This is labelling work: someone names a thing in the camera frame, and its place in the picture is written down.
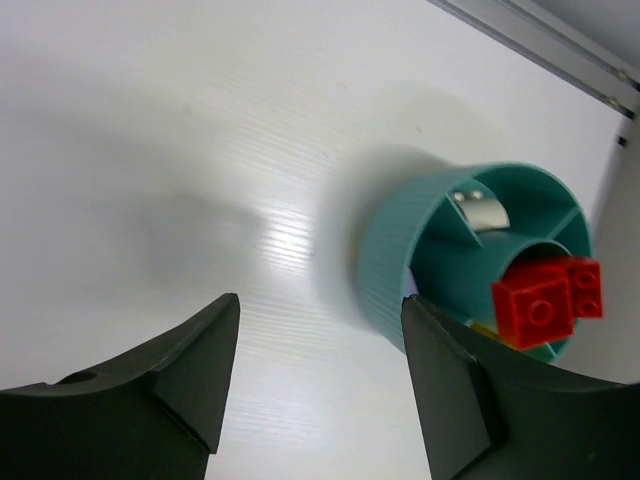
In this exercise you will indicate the small red lego brick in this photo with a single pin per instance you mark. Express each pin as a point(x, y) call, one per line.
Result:
point(533, 310)

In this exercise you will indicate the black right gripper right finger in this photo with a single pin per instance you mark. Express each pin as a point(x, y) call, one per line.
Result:
point(489, 412)

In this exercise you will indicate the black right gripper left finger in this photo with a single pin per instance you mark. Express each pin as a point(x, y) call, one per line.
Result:
point(153, 412)

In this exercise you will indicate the aluminium table frame rail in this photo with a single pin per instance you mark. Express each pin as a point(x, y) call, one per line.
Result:
point(552, 44)

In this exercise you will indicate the long yellow lego plate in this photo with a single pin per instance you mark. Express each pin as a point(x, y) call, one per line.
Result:
point(483, 330)

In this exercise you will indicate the teal round divided container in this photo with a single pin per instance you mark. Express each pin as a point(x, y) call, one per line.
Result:
point(418, 226)

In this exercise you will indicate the white lego brick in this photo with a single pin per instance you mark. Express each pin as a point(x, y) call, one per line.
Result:
point(481, 211)

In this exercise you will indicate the red sloped lego brick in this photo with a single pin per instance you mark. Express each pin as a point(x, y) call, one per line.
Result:
point(539, 271)

